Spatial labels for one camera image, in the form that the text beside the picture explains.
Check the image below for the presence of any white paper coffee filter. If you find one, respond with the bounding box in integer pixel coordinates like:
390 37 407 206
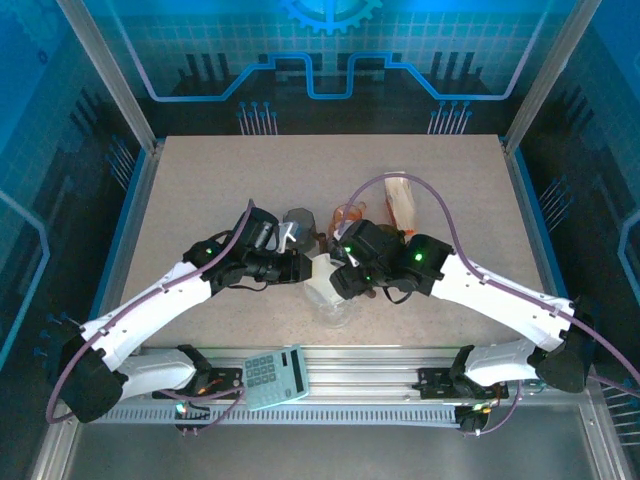
307 252 346 304

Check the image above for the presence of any clear glass pitcher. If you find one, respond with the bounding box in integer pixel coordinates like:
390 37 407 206
304 279 380 330

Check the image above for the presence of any dark green glass dripper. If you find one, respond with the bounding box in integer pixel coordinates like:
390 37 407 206
281 206 332 257

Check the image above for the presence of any white paper filter stack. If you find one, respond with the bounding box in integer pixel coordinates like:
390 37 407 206
384 174 416 229

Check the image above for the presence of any beige wooden block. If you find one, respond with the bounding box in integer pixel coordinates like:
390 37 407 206
382 172 419 237

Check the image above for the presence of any orange glass cup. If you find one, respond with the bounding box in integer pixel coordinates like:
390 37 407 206
332 199 371 232

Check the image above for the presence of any light green calculator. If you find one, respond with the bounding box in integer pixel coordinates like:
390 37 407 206
242 343 310 412

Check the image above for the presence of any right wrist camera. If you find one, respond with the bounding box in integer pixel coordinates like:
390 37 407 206
332 223 362 269

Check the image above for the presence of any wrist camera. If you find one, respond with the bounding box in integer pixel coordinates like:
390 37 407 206
252 219 302 255
332 223 362 269

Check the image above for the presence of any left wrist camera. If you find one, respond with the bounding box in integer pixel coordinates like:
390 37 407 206
252 219 302 255

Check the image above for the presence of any aluminium extrusion rail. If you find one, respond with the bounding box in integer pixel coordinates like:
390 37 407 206
139 346 474 404

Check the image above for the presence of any aluminium table side rail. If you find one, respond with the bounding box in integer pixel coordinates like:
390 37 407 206
502 139 624 480
27 139 166 480

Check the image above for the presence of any grey slotted cable duct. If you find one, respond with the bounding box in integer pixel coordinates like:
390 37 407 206
99 405 464 427

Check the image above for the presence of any aluminium frame post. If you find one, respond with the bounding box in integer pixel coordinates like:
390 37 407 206
502 0 599 151
54 0 164 154

